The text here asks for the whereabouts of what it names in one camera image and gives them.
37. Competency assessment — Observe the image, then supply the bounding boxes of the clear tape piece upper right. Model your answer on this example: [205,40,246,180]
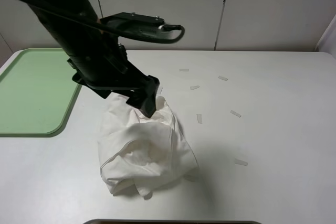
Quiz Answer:
[218,76,228,81]

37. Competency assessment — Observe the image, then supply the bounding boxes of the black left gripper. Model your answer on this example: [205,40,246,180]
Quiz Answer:
[67,44,160,118]

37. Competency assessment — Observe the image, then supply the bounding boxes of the clear tape piece bottom middle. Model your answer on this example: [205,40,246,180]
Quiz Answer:
[183,174,198,182]

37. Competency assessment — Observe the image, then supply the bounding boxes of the clear tape piece lower right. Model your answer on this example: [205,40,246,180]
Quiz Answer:
[234,159,248,166]

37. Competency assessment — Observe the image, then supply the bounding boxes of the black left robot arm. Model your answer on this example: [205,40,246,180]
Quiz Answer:
[19,0,159,118]

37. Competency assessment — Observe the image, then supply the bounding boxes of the clear tape piece vertical middle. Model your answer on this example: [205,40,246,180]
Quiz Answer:
[196,114,202,124]

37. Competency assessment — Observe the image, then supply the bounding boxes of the green plastic tray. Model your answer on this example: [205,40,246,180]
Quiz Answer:
[1,48,80,137]

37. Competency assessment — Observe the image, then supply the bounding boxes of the white short sleeve shirt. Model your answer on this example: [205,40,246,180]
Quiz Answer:
[98,94,198,198]

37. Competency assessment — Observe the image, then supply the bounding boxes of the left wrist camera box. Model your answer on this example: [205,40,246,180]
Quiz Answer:
[100,12,174,39]

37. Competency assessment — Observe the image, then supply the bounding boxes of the clear tape piece centre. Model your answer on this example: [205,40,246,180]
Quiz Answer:
[190,86,200,90]

